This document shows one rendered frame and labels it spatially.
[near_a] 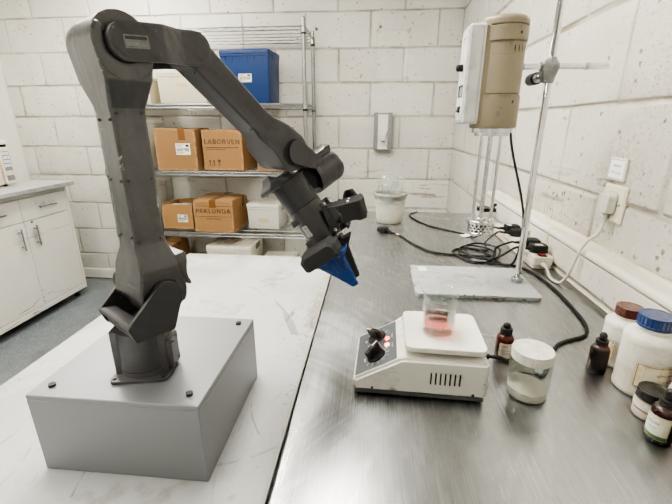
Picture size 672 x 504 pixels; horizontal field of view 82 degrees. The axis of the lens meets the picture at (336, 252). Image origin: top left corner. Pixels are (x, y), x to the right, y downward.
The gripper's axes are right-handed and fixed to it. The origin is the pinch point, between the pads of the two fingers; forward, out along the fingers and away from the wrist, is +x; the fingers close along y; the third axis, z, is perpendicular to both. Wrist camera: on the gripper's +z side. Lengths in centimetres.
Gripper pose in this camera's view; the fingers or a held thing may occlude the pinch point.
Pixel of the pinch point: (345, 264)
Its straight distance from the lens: 65.6
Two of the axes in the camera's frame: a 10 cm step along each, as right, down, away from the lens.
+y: 1.3, -3.1, 9.4
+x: 5.7, 8.0, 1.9
